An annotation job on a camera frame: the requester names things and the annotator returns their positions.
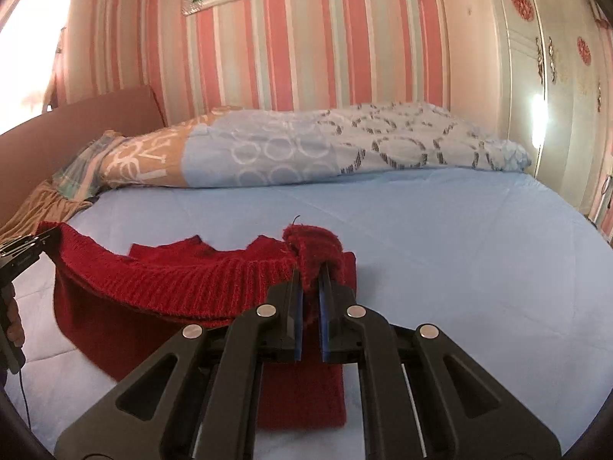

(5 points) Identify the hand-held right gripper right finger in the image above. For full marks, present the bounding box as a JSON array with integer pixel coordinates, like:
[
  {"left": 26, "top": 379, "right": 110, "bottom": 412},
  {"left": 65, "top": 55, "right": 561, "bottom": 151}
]
[{"left": 318, "top": 263, "right": 561, "bottom": 460}]

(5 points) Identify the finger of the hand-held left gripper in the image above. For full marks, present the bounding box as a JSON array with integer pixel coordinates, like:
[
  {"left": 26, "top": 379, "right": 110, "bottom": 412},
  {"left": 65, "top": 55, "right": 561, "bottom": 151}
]
[{"left": 0, "top": 227, "right": 63, "bottom": 274}]

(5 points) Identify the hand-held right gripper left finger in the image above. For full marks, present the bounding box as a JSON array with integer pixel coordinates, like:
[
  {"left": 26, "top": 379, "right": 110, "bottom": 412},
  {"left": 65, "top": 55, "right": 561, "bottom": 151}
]
[{"left": 55, "top": 268, "right": 305, "bottom": 460}]

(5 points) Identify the red knitted sweater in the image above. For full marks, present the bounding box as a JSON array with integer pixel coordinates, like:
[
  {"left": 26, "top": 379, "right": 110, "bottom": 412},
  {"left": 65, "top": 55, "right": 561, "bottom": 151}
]
[{"left": 37, "top": 223, "right": 358, "bottom": 430}]

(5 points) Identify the person's left hand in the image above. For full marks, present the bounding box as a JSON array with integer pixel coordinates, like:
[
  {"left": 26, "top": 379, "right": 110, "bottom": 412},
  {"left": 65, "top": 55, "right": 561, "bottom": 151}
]
[{"left": 7, "top": 298, "right": 26, "bottom": 348}]

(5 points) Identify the plaid pillow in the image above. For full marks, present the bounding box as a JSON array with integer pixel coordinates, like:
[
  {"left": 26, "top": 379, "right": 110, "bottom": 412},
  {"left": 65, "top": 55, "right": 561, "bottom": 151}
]
[{"left": 52, "top": 130, "right": 126, "bottom": 200}]

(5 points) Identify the pink padded headboard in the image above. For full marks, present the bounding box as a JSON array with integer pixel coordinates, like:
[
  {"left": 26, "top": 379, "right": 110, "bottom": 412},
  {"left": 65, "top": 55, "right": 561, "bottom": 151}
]
[{"left": 0, "top": 85, "right": 168, "bottom": 231}]

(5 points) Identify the light blue quilted bed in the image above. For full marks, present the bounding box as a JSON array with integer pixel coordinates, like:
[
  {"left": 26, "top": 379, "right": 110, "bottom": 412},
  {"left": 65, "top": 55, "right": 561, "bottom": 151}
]
[{"left": 5, "top": 168, "right": 613, "bottom": 455}]

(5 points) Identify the folded patterned duvet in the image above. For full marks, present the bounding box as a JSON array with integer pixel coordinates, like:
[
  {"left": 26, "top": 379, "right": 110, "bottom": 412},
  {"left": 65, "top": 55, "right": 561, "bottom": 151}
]
[{"left": 98, "top": 102, "right": 532, "bottom": 189}]

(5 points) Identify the bright window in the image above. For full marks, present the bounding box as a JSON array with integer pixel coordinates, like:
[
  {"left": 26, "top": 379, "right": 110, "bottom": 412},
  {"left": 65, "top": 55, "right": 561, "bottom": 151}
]
[{"left": 0, "top": 0, "right": 65, "bottom": 136}]

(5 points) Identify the cream wardrobe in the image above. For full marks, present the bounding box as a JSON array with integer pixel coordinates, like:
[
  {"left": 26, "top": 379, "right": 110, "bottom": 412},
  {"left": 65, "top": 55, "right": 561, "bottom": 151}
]
[{"left": 484, "top": 0, "right": 613, "bottom": 217}]

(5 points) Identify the thin black cable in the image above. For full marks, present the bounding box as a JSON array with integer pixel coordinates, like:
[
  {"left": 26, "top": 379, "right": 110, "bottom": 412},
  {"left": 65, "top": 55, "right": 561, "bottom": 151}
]
[{"left": 18, "top": 373, "right": 31, "bottom": 434}]

